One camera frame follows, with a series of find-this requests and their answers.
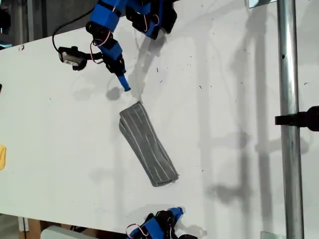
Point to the grey striped towel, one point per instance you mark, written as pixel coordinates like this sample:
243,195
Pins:
147,144

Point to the yellow object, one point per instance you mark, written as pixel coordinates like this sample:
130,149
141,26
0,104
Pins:
2,156

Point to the white plastic bin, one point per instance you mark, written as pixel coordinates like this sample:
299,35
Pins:
57,234

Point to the black clamp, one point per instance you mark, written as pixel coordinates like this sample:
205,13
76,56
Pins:
306,118

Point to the steel post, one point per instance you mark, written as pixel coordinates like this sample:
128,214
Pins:
289,74

